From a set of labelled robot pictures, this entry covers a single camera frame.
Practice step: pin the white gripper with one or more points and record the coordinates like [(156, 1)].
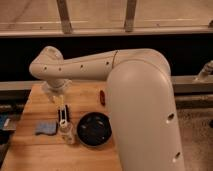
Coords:
[(57, 94)]

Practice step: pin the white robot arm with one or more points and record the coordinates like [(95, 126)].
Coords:
[(139, 98)]

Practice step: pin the blue sponge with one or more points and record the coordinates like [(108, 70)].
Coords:
[(46, 128)]

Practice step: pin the black round bowl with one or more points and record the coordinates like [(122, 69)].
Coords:
[(94, 129)]

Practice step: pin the red small object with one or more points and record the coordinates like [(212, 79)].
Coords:
[(102, 97)]

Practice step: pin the metal frame rail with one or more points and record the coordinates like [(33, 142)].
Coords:
[(42, 18)]

